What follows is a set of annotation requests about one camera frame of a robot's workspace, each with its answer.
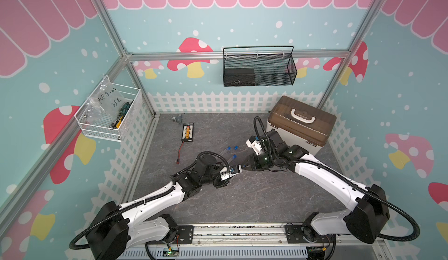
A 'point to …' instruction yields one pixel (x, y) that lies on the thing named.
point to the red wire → (178, 155)
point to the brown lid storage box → (300, 122)
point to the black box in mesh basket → (239, 77)
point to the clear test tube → (223, 152)
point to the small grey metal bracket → (178, 119)
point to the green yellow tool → (123, 110)
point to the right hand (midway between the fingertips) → (242, 166)
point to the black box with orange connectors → (187, 133)
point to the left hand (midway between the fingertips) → (232, 172)
